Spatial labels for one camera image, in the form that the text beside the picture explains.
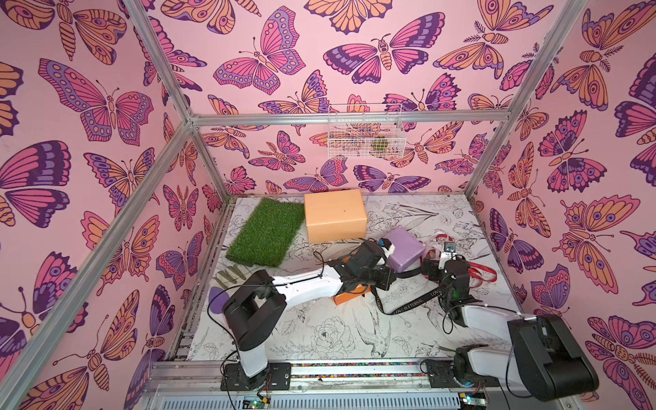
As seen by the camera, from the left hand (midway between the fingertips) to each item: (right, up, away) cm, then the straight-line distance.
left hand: (400, 277), depth 80 cm
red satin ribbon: (+17, +6, +16) cm, 24 cm away
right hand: (+18, +6, +9) cm, 21 cm away
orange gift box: (-14, -2, -7) cm, 16 cm away
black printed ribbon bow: (+6, -11, +7) cm, 14 cm away
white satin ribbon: (+19, +9, +20) cm, 29 cm away
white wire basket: (-9, +51, +15) cm, 54 cm away
